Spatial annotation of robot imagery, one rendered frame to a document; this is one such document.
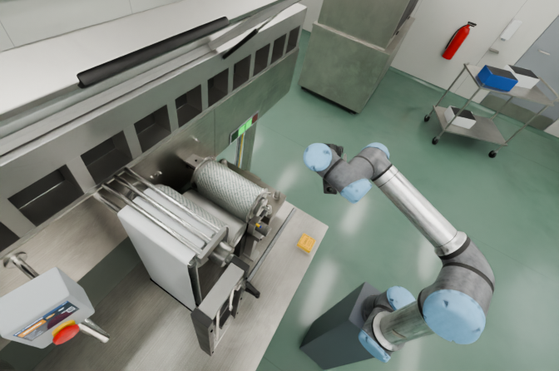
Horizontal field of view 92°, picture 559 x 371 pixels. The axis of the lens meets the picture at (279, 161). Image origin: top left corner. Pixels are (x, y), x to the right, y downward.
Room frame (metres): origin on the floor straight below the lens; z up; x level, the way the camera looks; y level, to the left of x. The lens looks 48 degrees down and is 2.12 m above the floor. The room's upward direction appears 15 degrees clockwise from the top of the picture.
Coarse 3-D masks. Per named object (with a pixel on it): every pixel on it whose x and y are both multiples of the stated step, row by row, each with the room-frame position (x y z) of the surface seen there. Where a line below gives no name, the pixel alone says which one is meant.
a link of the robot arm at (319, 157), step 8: (312, 144) 0.53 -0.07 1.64; (320, 144) 0.53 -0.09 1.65; (304, 152) 0.51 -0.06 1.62; (312, 152) 0.51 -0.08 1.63; (320, 152) 0.51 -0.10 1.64; (328, 152) 0.51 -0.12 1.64; (304, 160) 0.50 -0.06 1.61; (312, 160) 0.49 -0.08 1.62; (320, 160) 0.49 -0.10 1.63; (328, 160) 0.49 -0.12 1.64; (336, 160) 0.51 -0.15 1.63; (312, 168) 0.48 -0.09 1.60; (320, 168) 0.48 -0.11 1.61; (328, 168) 0.49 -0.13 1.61
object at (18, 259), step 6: (12, 258) 0.14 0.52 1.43; (18, 258) 0.14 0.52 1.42; (24, 258) 0.15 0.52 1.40; (6, 264) 0.12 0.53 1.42; (12, 264) 0.13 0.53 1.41; (18, 264) 0.13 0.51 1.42; (24, 264) 0.13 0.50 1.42; (24, 270) 0.12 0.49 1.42; (30, 270) 0.12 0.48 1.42; (30, 276) 0.11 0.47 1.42; (36, 276) 0.12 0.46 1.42; (96, 324) 0.06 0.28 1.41; (102, 330) 0.05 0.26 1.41; (108, 336) 0.05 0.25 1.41
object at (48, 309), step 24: (24, 288) 0.05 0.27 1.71; (48, 288) 0.06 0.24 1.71; (72, 288) 0.07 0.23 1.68; (0, 312) 0.02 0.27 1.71; (24, 312) 0.03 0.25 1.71; (48, 312) 0.04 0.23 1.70; (72, 312) 0.05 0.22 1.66; (24, 336) 0.01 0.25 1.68; (48, 336) 0.02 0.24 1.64; (72, 336) 0.02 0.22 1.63
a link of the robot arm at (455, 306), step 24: (456, 264) 0.36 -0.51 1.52; (432, 288) 0.30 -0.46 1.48; (456, 288) 0.29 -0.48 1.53; (480, 288) 0.30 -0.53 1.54; (384, 312) 0.33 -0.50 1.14; (408, 312) 0.28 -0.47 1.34; (432, 312) 0.24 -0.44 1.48; (456, 312) 0.24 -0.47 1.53; (480, 312) 0.25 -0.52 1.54; (360, 336) 0.25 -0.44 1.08; (384, 336) 0.25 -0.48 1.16; (408, 336) 0.24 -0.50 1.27; (456, 336) 0.21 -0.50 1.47; (384, 360) 0.20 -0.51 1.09
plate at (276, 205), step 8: (232, 168) 0.86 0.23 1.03; (248, 176) 0.84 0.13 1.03; (256, 184) 0.81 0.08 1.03; (264, 184) 0.82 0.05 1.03; (272, 192) 0.78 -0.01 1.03; (280, 192) 0.79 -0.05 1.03; (272, 200) 0.73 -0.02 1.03; (280, 200) 0.75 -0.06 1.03; (272, 208) 0.69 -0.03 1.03; (264, 216) 0.64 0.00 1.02; (272, 216) 0.66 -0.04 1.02
